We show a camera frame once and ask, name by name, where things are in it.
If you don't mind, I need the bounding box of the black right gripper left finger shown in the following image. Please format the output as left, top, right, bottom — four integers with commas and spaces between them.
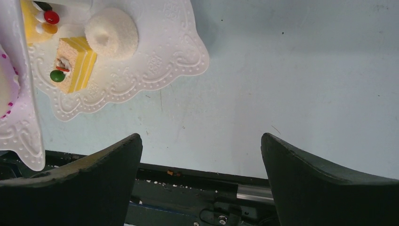
0, 134, 143, 226

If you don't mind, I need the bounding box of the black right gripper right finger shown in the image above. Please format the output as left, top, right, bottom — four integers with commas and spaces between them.
261, 133, 399, 226

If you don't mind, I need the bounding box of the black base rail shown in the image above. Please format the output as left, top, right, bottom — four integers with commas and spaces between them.
0, 151, 279, 226

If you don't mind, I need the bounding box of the yellow cake with berries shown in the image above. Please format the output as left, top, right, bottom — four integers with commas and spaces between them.
50, 36, 97, 94

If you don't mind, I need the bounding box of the small white round pastry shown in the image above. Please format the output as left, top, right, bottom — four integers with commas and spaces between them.
84, 8, 139, 60

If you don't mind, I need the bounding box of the yellow swirl roll cake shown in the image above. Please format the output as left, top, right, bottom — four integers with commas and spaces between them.
20, 0, 60, 46

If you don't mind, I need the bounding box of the white three-tier cake stand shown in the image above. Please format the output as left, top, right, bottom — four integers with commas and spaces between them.
0, 0, 209, 171

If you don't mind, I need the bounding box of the white frosted donut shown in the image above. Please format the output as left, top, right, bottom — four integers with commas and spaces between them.
0, 46, 20, 119

